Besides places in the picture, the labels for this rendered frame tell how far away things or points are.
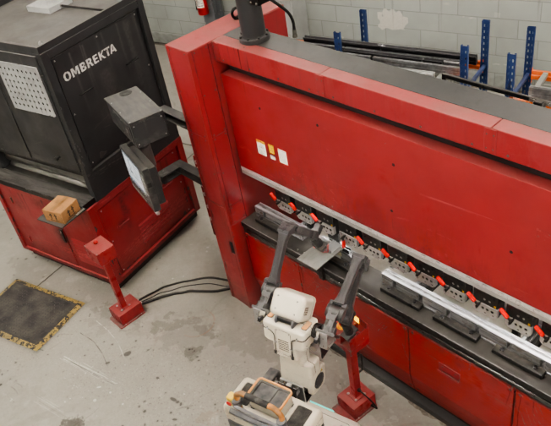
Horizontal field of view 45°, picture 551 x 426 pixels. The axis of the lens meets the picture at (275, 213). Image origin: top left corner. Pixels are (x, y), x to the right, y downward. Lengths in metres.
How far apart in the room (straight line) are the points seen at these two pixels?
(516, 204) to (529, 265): 0.35
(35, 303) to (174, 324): 1.41
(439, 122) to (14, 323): 4.29
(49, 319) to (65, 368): 0.64
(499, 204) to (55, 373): 3.77
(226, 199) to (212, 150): 0.44
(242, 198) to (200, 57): 1.17
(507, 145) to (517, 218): 0.40
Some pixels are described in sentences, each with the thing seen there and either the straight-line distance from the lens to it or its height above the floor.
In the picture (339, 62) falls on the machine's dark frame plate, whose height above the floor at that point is 2.30.
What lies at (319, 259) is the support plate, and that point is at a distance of 4.42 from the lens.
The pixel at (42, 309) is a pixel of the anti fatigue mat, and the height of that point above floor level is 0.02.
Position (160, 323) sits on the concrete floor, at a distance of 5.72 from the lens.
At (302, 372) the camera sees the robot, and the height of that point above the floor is 0.85.
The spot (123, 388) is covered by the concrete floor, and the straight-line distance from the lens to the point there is 5.37.
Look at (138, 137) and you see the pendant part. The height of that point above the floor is 1.83.
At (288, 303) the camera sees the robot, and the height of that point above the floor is 1.35.
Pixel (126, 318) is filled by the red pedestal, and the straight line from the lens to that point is 5.79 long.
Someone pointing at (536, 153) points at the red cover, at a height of 2.24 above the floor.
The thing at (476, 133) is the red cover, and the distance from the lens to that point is 3.20.
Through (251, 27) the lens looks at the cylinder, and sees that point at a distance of 4.19.
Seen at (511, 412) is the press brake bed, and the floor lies 0.55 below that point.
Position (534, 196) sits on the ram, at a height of 2.00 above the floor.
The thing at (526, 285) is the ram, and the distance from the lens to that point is 3.58.
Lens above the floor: 3.93
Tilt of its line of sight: 37 degrees down
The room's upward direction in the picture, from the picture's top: 11 degrees counter-clockwise
